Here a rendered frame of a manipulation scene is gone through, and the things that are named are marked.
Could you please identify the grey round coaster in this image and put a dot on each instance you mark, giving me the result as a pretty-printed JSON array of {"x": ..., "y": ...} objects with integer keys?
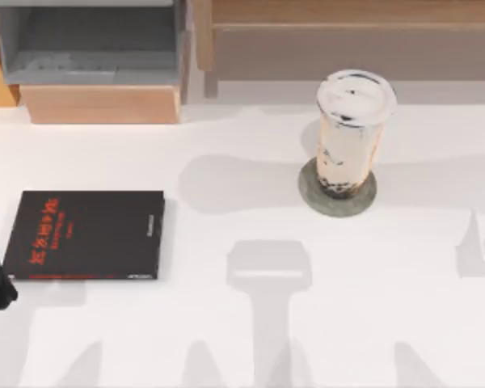
[{"x": 339, "y": 204}]

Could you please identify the milk tea cup with lid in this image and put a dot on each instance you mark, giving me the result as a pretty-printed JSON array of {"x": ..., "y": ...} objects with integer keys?
[{"x": 349, "y": 133}]

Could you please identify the black book with red lettering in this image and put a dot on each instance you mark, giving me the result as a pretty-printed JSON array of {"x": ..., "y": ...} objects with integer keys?
[{"x": 89, "y": 238}]

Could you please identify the pale wooden drawer front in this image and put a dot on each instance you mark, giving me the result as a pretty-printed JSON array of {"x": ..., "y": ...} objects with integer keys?
[{"x": 99, "y": 103}]

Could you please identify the wooden open shelf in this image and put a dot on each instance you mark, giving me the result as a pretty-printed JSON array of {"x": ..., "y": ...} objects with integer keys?
[{"x": 347, "y": 36}]

